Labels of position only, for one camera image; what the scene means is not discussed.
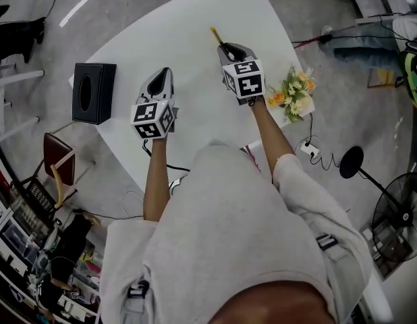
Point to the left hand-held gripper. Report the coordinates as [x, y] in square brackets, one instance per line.
[154, 118]

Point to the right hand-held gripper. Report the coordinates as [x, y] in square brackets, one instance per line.
[245, 79]

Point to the yellow utility knife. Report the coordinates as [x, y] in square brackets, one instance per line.
[216, 35]

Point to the person's right forearm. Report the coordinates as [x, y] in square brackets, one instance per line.
[271, 137]

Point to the person's left forearm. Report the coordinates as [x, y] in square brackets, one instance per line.
[156, 181]

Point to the white table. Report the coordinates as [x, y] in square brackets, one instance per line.
[181, 39]

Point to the black tissue box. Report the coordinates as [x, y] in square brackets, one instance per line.
[93, 93]

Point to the flower bouquet in white pot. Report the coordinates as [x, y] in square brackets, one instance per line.
[293, 93]

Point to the brown padded chair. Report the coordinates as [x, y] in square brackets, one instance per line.
[58, 157]

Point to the white power strip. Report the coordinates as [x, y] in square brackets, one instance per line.
[310, 148]

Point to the person's grey shirt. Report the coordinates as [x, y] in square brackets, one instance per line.
[228, 228]

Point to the white floor tape strip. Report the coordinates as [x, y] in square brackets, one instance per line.
[73, 12]

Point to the white metal rack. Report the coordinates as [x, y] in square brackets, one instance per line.
[6, 83]

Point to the small cardboard box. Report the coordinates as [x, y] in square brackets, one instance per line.
[380, 78]

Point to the cluttered storage shelf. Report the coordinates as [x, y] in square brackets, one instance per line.
[29, 248]

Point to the grey floor box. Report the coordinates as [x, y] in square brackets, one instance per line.
[385, 248]

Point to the black pedestal fan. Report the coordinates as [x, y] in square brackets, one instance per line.
[401, 214]

